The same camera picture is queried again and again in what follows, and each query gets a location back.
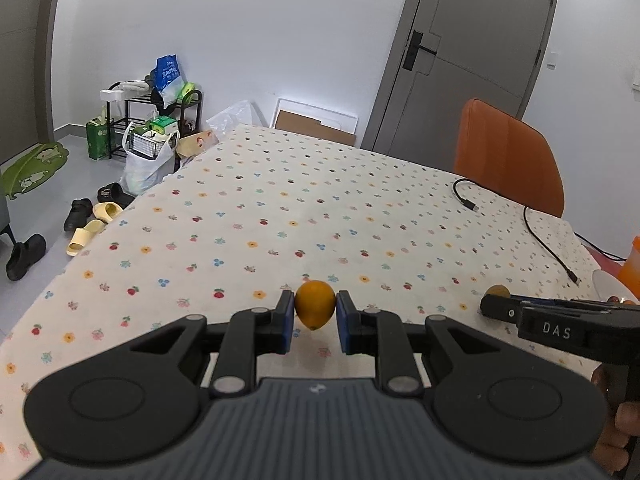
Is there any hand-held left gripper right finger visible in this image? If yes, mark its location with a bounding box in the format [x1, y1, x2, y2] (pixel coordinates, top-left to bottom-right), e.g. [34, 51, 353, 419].
[336, 289, 501, 396]

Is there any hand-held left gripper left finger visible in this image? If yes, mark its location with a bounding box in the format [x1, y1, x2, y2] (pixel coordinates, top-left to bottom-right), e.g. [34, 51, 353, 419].
[125, 290, 295, 398]

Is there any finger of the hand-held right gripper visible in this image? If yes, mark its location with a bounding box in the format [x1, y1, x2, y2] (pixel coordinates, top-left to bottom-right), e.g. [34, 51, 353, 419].
[515, 297, 640, 312]
[479, 293, 526, 322]

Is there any small oval orange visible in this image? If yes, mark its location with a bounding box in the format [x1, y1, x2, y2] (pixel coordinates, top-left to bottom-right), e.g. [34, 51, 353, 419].
[294, 280, 337, 331]

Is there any white plate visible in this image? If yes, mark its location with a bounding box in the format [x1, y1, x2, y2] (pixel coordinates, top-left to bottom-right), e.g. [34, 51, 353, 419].
[592, 269, 640, 306]

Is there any person's right hand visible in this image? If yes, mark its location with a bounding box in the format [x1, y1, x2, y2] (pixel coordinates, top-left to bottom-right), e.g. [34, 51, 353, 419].
[590, 364, 640, 477]

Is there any orange plastic container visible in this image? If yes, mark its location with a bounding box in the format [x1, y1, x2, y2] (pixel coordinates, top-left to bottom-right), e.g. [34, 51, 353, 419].
[617, 236, 640, 297]

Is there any floral tablecloth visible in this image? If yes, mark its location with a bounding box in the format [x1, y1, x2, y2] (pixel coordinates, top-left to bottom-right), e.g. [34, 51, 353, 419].
[0, 125, 628, 463]

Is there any orange chair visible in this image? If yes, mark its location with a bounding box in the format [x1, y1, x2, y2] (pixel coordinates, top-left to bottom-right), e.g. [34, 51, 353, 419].
[452, 98, 566, 219]

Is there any beige paper bag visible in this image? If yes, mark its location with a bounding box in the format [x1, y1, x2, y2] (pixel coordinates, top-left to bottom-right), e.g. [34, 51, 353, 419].
[174, 129, 219, 159]

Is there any white framed board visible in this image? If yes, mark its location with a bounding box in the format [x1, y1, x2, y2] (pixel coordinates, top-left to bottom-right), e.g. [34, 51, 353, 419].
[272, 97, 360, 147]

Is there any white plastic bag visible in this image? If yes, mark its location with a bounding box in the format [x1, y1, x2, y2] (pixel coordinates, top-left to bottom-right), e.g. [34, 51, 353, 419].
[121, 122, 181, 196]

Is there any yellow slipper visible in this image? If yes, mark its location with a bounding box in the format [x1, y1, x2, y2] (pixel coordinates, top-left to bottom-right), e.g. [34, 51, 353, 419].
[92, 201, 125, 222]
[66, 219, 106, 257]

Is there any black slipper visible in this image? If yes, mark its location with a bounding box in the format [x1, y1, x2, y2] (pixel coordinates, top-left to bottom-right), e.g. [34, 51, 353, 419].
[97, 182, 136, 209]

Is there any clear plastic bag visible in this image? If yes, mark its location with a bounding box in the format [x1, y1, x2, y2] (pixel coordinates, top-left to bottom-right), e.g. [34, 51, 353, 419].
[205, 99, 264, 134]

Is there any black shelf rack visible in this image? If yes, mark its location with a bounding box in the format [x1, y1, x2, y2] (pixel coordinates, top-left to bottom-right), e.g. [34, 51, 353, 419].
[108, 80, 204, 172]

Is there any grey door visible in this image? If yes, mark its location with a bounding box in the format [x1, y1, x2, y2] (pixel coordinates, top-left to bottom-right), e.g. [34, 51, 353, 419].
[361, 0, 562, 162]

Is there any blue bag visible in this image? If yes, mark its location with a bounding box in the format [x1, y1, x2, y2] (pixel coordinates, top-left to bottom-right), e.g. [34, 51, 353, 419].
[152, 54, 181, 106]

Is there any green floor mat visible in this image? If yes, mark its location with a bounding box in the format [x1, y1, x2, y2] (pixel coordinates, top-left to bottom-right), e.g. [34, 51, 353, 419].
[0, 140, 71, 202]

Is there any long black cable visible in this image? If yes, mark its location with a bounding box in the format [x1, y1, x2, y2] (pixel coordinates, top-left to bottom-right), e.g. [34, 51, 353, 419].
[523, 205, 581, 287]

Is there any short black cable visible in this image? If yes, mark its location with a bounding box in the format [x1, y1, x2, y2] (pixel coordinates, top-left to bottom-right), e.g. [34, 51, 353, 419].
[453, 178, 481, 211]

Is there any black door handle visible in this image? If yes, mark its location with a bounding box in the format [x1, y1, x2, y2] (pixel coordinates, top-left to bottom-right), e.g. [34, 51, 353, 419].
[402, 30, 439, 72]

